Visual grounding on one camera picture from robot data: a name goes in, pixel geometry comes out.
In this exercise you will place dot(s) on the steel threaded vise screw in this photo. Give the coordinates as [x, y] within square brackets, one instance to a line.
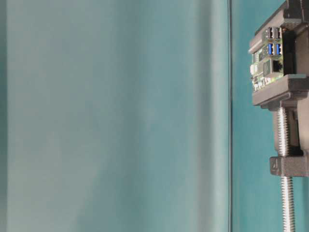
[287, 188]

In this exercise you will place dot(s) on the green PCB with ports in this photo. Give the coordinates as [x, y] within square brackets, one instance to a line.
[267, 58]

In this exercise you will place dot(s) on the dark grey printed vise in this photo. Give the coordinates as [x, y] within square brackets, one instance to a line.
[292, 90]

